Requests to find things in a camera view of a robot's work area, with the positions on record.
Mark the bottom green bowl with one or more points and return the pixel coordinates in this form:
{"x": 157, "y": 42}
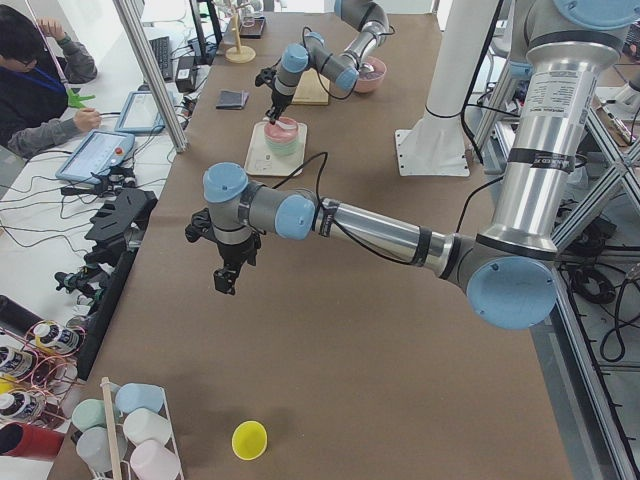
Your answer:
{"x": 283, "y": 150}

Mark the black framed wooden tray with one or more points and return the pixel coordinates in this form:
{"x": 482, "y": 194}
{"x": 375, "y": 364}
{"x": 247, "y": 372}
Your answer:
{"x": 252, "y": 27}

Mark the grey folded cloth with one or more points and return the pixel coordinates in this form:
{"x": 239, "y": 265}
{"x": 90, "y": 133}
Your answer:
{"x": 232, "y": 100}

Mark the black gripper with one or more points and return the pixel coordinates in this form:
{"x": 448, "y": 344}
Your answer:
{"x": 279, "y": 101}
{"x": 234, "y": 254}

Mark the lower teach pendant tablet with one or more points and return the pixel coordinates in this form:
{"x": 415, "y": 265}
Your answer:
{"x": 95, "y": 156}

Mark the black tool holder stand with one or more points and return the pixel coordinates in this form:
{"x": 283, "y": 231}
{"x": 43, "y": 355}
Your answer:
{"x": 107, "y": 265}

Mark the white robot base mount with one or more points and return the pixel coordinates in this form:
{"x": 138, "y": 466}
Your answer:
{"x": 435, "y": 146}

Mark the white ceramic spoon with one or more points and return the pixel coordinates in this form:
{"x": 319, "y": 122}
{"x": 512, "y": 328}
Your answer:
{"x": 281, "y": 125}

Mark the green plastic cup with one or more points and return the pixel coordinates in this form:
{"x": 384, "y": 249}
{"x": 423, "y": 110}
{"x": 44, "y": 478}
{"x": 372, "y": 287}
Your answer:
{"x": 89, "y": 413}

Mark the yellow plastic cup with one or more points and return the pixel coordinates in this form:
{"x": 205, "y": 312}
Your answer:
{"x": 249, "y": 440}

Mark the middle green bowl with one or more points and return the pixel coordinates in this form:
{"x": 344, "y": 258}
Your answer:
{"x": 288, "y": 143}

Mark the cream rabbit tray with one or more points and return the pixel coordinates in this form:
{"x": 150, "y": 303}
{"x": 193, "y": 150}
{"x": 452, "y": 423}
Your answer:
{"x": 261, "y": 160}

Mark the small pink bowl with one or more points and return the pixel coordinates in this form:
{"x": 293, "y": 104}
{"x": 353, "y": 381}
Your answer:
{"x": 278, "y": 133}

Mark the white plastic cup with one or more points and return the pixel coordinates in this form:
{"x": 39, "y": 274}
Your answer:
{"x": 143, "y": 424}

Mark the black keyboard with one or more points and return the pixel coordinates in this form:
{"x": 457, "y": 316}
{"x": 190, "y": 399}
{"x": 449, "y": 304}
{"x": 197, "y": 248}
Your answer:
{"x": 161, "y": 50}

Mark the blue plastic cup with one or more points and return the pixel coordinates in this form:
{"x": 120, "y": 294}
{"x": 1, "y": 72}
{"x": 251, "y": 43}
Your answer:
{"x": 133, "y": 396}

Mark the seated person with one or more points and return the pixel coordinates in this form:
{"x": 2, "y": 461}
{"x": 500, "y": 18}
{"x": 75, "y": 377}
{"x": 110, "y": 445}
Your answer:
{"x": 33, "y": 97}

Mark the wooden cutting board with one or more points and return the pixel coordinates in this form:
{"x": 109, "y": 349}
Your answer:
{"x": 312, "y": 90}

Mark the teach pendant tablet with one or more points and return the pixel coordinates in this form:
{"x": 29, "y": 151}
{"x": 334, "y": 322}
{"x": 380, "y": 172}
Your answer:
{"x": 139, "y": 115}
{"x": 95, "y": 156}

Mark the grey plastic cup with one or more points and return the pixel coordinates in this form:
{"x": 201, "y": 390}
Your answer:
{"x": 93, "y": 448}

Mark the upper teach pendant tablet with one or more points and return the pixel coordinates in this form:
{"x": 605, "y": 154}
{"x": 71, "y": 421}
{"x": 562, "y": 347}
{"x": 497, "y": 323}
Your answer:
{"x": 139, "y": 115}

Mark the large pink ice bowl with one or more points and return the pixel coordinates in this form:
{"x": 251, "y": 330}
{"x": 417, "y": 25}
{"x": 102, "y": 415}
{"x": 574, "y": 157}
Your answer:
{"x": 371, "y": 75}

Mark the pink plastic cup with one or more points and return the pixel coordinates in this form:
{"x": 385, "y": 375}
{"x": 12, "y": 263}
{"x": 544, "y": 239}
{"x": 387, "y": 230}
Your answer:
{"x": 152, "y": 460}

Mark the white cup rack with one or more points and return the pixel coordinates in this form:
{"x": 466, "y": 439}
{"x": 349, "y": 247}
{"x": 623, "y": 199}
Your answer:
{"x": 120, "y": 447}

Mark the wooden mug tree stand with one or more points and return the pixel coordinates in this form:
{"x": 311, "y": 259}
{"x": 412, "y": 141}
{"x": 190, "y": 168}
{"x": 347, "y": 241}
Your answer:
{"x": 231, "y": 46}

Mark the aluminium frame column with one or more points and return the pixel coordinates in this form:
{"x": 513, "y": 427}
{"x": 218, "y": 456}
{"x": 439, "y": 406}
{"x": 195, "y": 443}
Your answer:
{"x": 143, "y": 53}

